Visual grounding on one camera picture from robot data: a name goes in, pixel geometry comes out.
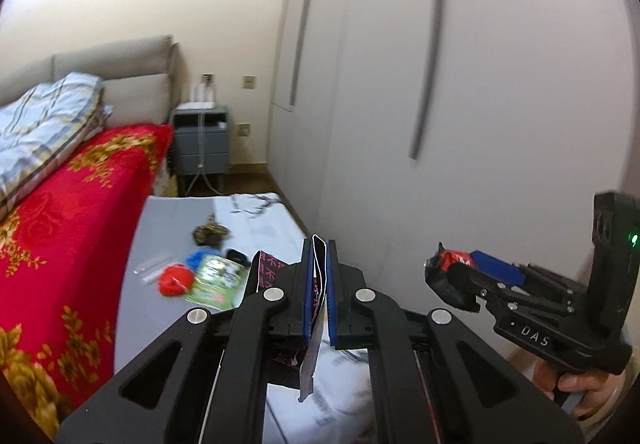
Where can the blue plaid quilt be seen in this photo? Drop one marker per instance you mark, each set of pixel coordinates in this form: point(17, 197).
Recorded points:
point(45, 124)

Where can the red floral blanket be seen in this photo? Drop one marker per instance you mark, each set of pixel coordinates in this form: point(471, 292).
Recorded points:
point(60, 234)

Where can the beige padded headboard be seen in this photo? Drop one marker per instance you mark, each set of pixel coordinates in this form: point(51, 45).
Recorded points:
point(135, 94)

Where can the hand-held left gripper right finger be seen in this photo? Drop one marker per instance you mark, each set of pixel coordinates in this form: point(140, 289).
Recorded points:
point(332, 294)

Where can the green snack packet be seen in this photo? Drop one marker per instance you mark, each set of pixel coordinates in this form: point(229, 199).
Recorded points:
point(215, 281)

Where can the deer print tablecloth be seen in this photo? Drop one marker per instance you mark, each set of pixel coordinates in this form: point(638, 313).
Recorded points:
point(150, 324)

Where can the small black object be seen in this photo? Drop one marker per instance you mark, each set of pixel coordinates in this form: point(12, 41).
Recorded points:
point(237, 256)

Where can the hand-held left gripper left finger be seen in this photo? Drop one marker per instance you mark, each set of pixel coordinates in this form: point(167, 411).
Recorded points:
point(306, 294)

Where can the clear plastic wrapper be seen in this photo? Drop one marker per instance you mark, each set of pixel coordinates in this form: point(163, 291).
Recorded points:
point(150, 269)

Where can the brass wall switch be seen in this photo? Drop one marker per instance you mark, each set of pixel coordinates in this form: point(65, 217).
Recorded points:
point(249, 82)

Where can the brass wall outlet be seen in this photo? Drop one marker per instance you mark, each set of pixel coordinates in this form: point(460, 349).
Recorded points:
point(243, 129)

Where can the brown floral cloth scrunchie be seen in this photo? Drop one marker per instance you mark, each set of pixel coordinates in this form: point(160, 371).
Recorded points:
point(210, 234)

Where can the grey nightstand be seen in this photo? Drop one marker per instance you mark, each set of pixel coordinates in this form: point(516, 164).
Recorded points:
point(215, 139)

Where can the red round object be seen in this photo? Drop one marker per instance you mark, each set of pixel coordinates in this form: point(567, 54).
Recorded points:
point(175, 280)

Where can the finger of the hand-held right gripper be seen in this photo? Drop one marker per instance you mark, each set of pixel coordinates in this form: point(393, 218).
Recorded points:
point(495, 266)
point(465, 286)

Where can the blue plastic piece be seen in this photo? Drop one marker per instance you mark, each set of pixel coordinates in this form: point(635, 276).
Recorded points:
point(200, 258)

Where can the wall outlet with plug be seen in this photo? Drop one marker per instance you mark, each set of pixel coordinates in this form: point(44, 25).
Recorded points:
point(208, 79)

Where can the dark pink patterned packet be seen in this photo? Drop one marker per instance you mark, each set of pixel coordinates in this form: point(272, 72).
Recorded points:
point(267, 274)

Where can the person's right hand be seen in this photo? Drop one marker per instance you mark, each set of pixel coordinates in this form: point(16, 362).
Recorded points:
point(580, 386)

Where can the red black wrapper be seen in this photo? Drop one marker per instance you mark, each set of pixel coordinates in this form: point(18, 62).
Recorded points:
point(457, 258)

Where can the white wardrobe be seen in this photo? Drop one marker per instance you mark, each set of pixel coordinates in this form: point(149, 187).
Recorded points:
point(375, 99)

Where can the white router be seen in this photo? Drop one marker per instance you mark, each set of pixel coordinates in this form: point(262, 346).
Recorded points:
point(197, 104)

